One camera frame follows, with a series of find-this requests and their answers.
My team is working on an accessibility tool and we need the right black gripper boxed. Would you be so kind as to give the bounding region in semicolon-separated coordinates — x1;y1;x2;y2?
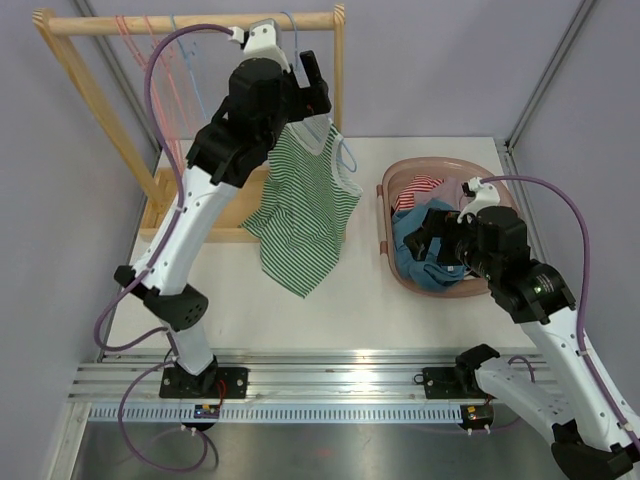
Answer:
404;207;500;281

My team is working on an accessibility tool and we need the blue tank top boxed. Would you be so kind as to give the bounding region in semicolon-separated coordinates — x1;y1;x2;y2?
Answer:
392;199;466;293

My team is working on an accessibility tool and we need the red white striped tank top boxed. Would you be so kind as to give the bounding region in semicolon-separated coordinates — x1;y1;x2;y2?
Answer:
393;174;444;212

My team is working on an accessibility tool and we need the blue hanger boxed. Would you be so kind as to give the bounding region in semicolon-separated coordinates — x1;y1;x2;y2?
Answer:
279;10;359;174
176;39;207;119

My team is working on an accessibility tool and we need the green white striped tank top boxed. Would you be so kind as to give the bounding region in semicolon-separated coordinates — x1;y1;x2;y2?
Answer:
242;115;362;298

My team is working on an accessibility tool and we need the pink wire hanger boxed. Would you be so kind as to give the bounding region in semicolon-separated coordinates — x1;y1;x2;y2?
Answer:
115;15;181;163

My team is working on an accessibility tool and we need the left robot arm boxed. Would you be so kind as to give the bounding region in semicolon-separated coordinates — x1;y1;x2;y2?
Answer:
114;50;331;399

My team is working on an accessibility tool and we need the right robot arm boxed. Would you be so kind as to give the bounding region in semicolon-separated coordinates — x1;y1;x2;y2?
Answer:
403;206;639;479

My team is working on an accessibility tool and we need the pink plastic basin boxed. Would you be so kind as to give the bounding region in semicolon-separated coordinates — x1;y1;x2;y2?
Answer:
376;157;495;298

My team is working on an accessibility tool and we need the wooden clothes rack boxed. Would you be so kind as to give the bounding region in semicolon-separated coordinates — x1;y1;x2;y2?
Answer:
32;4;346;241

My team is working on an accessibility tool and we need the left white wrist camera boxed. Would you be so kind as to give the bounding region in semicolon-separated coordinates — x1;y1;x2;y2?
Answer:
230;18;292;73

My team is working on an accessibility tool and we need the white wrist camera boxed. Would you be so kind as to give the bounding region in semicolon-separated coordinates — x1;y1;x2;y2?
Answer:
457;177;500;224
230;18;292;73

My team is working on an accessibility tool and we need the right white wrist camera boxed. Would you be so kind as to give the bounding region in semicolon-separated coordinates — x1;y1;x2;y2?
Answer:
457;177;500;224

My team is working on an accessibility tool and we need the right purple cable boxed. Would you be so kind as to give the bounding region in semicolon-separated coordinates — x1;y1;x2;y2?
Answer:
482;174;636;451

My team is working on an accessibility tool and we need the purple cable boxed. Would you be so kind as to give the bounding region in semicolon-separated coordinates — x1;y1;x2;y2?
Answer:
482;174;636;451
93;23;221;474

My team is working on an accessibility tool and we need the left aluminium frame post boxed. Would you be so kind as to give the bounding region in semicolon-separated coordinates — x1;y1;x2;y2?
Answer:
74;0;161;146

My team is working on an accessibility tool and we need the aluminium frame post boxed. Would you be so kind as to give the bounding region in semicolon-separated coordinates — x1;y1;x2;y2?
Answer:
74;0;161;146
504;0;599;151

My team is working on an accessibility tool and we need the right aluminium frame post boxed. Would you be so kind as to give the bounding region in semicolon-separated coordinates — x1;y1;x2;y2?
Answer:
504;0;599;151

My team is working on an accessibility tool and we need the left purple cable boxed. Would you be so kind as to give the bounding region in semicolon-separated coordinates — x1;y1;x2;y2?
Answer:
93;23;221;474

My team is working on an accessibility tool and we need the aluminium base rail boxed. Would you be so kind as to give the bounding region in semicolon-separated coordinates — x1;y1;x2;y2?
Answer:
69;347;551;402

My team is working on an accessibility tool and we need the white slotted cable duct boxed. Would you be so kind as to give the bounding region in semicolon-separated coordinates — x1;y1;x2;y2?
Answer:
89;402;462;424

